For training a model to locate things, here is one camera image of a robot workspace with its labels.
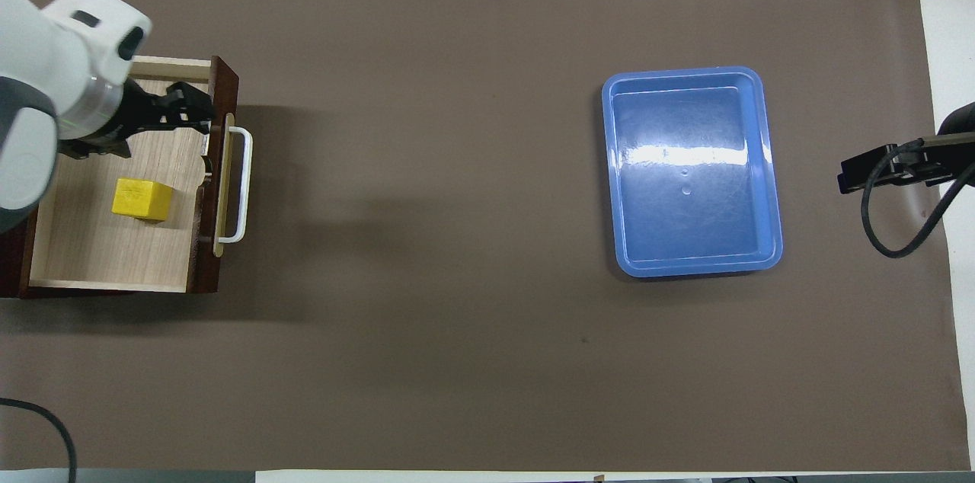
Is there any blue plastic tray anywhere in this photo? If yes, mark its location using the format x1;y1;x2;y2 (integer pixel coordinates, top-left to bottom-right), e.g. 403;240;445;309
601;66;785;279

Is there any brown table mat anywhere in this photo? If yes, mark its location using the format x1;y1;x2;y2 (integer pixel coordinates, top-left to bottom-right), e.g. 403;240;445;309
0;0;972;473

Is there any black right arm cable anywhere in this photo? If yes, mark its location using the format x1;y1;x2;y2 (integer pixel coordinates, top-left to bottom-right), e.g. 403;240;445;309
860;139;975;261

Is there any yellow cube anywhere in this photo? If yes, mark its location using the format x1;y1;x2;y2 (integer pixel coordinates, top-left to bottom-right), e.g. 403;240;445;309
112;178;174;224

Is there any wooden drawer with white handle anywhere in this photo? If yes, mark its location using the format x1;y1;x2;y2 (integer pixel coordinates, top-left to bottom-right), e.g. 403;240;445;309
27;54;253;296

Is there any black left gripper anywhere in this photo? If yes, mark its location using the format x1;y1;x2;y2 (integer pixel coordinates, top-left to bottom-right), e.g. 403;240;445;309
58;78;216;160

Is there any black floor cable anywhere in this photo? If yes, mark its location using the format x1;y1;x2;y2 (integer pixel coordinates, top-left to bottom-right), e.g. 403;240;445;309
0;397;78;483

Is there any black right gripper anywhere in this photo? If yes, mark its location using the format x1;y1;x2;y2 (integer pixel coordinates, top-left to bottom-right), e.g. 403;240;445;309
837;100;975;195

